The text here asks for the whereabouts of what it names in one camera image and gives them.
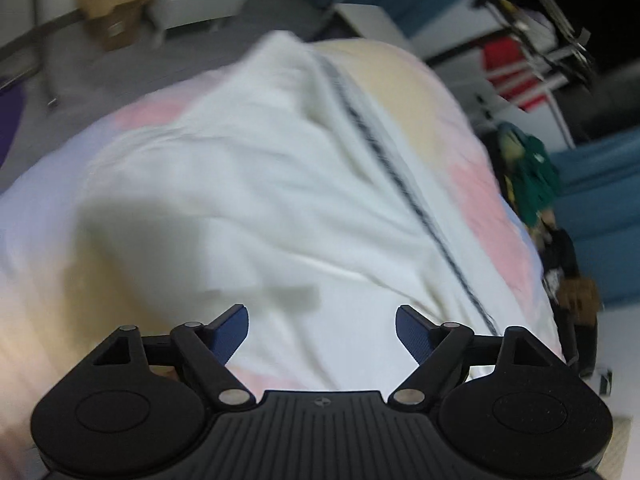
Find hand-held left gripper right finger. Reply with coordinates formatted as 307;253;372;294
387;305;568;413

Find cardboard box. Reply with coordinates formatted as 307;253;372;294
74;0;157;52

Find black garment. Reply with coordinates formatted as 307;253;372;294
539;229;582;307

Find brown paper bag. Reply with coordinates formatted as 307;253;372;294
559;275;604;327

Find red garment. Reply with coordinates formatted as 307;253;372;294
481;35;557;112

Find green hoodie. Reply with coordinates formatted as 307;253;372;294
494;121;562;227

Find garment steamer stand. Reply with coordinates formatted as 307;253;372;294
472;0;597;147

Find white low table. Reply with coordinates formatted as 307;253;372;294
334;3;417;54

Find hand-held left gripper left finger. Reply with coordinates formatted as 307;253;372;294
92;304;257;413

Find pastel blanket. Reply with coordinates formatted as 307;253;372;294
0;37;568;480

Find white pants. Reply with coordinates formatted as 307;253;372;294
77;31;567;392

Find purple cloth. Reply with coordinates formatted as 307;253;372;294
0;82;29;167

